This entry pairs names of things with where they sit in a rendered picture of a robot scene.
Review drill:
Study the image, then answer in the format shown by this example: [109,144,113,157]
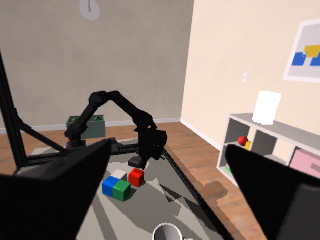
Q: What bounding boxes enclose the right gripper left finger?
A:
[0,139,112,240]

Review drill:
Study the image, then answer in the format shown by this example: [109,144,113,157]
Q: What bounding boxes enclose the white mug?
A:
[152,223,194,240]

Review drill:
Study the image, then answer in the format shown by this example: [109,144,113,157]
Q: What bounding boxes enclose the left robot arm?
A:
[64,90,167,160]

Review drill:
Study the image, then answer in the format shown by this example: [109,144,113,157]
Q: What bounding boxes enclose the green cube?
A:
[112,179,131,202]

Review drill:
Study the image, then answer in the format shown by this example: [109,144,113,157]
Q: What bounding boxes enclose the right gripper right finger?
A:
[225,144,320,240]

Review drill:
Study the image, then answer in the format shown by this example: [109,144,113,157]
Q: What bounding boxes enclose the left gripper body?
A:
[128,142,152,169]

